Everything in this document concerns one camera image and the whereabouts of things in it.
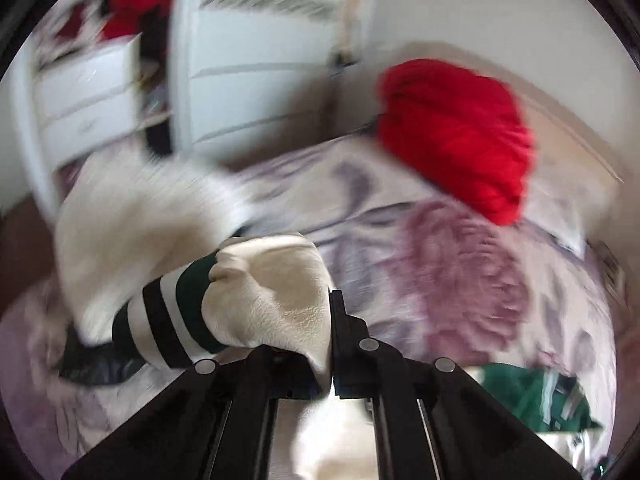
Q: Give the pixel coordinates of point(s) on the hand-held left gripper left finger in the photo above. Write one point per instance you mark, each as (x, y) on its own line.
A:
(235, 410)

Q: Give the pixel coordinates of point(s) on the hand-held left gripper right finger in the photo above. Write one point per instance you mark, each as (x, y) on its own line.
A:
(345, 355)

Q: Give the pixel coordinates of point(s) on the green varsity jacket cream sleeves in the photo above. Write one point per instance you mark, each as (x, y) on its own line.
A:
(270, 290)

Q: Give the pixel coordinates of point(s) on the floral plush blanket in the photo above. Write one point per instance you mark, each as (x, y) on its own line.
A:
(440, 280)

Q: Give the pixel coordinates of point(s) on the cream jacket with black lining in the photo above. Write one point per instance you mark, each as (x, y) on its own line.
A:
(140, 225)

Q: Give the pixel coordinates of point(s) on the red blanket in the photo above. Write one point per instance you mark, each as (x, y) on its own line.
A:
(455, 130)

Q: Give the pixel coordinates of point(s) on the white door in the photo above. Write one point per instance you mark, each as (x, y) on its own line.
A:
(260, 60)

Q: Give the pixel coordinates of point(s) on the white drawer chest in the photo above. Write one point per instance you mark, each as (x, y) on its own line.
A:
(85, 95)

